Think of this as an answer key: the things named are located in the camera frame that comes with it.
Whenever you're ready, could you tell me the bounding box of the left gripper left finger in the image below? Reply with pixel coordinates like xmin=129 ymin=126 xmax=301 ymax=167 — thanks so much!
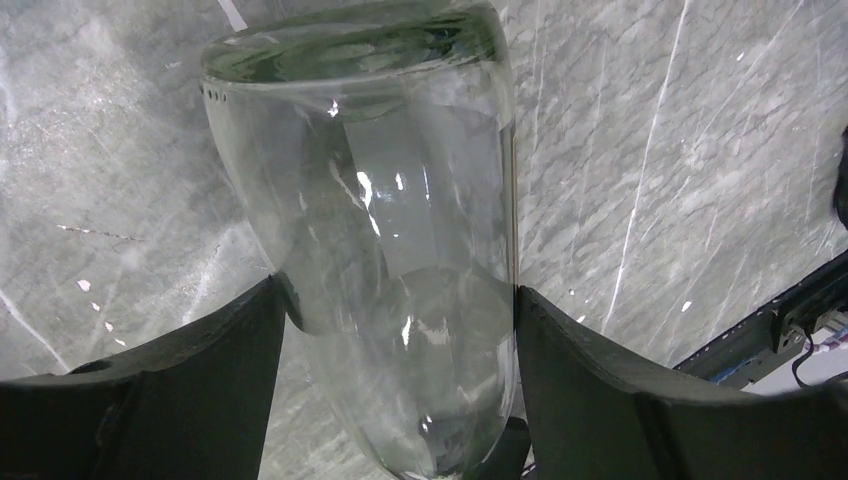
xmin=1 ymin=277 xmax=287 ymax=479

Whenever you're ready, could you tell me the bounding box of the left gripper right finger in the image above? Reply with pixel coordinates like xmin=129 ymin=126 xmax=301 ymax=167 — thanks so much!
xmin=516 ymin=287 xmax=847 ymax=479

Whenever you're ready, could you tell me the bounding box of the clear tall bottle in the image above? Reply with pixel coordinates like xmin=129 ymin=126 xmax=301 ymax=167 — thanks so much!
xmin=201 ymin=1 xmax=518 ymax=479

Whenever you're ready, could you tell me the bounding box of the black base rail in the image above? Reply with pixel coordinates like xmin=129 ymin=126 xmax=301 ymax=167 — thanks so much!
xmin=675 ymin=252 xmax=847 ymax=390

